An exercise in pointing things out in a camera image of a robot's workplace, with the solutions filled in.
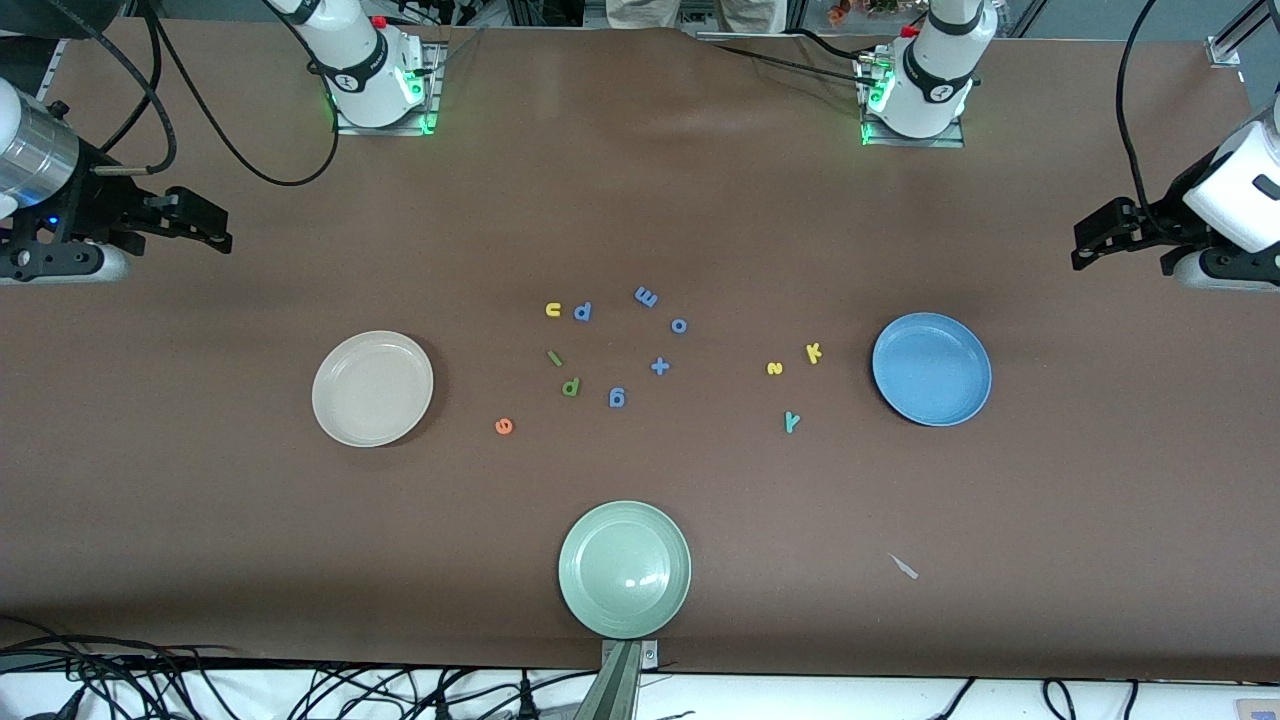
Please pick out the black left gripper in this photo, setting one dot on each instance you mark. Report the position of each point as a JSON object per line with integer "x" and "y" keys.
{"x": 1166, "y": 213}

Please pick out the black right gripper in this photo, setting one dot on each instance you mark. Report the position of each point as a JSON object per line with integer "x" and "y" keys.
{"x": 100, "y": 203}

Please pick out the yellow letter k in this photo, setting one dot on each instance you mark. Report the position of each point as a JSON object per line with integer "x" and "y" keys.
{"x": 813, "y": 353}

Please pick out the orange letter e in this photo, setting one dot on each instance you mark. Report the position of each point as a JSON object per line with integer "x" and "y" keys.
{"x": 503, "y": 427}

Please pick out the teal letter y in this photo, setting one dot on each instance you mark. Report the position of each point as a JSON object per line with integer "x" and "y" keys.
{"x": 792, "y": 422}

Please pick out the green letter p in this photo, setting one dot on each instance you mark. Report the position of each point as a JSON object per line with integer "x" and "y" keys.
{"x": 570, "y": 388}

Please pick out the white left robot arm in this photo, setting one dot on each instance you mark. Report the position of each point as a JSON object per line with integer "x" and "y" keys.
{"x": 935, "y": 70}

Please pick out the blue round plate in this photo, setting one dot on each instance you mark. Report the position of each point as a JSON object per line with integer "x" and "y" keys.
{"x": 932, "y": 370}

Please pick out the beige brown round plate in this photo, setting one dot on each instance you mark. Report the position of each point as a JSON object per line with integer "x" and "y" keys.
{"x": 372, "y": 388}

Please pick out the white tape scrap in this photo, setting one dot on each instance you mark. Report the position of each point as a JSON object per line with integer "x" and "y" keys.
{"x": 903, "y": 566}

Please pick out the blue letter p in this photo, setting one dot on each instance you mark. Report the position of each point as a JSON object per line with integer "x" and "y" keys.
{"x": 582, "y": 312}

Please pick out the blue letter m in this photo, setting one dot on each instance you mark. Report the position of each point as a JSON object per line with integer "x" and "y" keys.
{"x": 646, "y": 297}

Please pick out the blue letter g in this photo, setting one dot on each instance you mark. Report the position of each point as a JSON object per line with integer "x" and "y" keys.
{"x": 616, "y": 398}

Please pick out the beige cardboard box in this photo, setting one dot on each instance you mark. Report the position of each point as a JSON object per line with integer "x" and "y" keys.
{"x": 1258, "y": 710}

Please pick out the blue plus sign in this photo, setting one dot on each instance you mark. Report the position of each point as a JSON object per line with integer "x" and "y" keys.
{"x": 660, "y": 366}

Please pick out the pale green round plate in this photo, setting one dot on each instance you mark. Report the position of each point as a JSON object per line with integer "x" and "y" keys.
{"x": 625, "y": 570}

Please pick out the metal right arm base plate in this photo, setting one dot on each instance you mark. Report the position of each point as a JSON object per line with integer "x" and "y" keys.
{"x": 385, "y": 130}

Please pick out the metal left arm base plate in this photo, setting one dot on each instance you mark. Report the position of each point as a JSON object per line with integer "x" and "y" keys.
{"x": 910, "y": 142}

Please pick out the grey metal camera mount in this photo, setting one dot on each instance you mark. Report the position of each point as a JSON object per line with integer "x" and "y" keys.
{"x": 615, "y": 690}

